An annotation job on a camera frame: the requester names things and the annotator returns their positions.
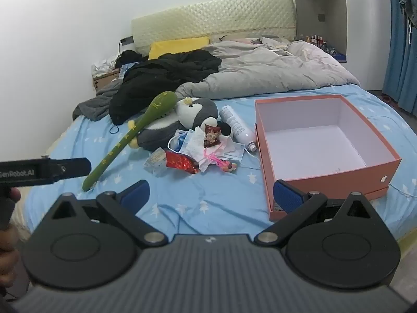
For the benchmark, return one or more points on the blue face mask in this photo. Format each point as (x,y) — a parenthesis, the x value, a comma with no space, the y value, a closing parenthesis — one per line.
(234,151)

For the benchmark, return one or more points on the white spray can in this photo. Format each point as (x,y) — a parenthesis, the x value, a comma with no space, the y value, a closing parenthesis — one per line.
(236,125)

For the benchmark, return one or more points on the blue plastic packet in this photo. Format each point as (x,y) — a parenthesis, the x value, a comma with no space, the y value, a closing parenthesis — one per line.
(179,143)

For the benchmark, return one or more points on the person's left hand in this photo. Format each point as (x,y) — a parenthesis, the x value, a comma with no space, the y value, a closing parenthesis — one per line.
(8,251)

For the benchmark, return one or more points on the pink pillow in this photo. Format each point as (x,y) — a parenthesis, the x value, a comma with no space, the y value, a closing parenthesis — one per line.
(244,41)

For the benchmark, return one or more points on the blue star-print bed sheet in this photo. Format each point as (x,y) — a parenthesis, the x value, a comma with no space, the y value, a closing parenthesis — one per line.
(211,195)

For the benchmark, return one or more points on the blue storage box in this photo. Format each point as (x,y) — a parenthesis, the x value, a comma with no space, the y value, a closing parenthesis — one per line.
(337,55)

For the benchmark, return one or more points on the white crumpled cloth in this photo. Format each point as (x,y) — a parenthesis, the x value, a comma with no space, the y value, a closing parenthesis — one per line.
(102,67)

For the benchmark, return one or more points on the green long massage stick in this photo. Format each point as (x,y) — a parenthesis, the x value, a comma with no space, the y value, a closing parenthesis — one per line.
(112,153)

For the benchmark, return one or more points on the dark grey cloth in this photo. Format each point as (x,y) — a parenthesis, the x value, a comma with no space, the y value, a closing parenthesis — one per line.
(94,104)

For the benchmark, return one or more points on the blue white packet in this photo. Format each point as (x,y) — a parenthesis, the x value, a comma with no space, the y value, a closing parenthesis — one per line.
(125,69)

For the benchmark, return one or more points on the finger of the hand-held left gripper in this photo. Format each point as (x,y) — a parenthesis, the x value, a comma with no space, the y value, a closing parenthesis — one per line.
(76,166)

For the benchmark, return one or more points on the black wall charger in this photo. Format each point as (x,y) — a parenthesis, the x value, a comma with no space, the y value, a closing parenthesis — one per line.
(127,40)

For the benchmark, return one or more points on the row of small bottles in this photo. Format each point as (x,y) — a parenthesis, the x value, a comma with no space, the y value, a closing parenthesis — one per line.
(316,40)

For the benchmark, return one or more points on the small panda plush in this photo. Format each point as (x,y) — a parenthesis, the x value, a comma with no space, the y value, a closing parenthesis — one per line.
(224,127)

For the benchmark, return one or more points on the white tissue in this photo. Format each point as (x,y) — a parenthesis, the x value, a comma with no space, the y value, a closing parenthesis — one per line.
(197,143)

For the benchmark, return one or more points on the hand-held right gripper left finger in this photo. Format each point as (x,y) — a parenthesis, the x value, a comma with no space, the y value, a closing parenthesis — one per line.
(136,193)

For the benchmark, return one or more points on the grey duvet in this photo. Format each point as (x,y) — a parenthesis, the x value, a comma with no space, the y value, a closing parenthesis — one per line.
(260,71)

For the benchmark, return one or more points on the black cloth bundle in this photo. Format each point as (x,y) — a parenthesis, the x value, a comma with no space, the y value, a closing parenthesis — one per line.
(128,57)

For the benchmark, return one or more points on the black wall switch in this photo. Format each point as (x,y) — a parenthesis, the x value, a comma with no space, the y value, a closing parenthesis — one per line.
(321,17)

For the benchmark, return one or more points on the white wardrobe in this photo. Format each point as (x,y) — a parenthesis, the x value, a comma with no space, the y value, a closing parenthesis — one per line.
(365,22)

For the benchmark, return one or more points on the brown cardboard box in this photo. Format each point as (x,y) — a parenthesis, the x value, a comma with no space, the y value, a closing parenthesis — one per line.
(102,82)

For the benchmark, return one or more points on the beige quilted headboard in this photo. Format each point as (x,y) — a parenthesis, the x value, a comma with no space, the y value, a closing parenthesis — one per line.
(211,16)

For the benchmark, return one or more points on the pink cardboard box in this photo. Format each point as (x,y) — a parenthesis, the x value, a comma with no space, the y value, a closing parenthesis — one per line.
(342,182)

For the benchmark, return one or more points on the yellow pillow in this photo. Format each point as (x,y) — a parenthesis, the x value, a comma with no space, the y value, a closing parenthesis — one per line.
(176,47)

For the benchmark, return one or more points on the red patterned packet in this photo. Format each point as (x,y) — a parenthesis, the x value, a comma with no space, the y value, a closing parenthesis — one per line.
(179,161)

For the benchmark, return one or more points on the clear plastic bag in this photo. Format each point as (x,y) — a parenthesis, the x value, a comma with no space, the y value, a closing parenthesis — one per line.
(156,161)

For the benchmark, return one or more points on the blue curtain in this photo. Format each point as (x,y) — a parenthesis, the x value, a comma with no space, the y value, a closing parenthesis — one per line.
(400,55)

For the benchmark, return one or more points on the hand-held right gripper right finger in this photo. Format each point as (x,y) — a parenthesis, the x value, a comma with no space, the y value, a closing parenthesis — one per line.
(286,196)

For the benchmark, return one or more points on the black jacket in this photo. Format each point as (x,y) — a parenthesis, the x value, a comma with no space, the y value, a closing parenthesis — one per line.
(156,75)

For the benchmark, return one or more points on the white flat item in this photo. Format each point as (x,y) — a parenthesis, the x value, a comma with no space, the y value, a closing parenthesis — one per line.
(280,52)

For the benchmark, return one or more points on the grey penguin plush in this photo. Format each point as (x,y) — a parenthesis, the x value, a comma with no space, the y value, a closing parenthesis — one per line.
(195,111)

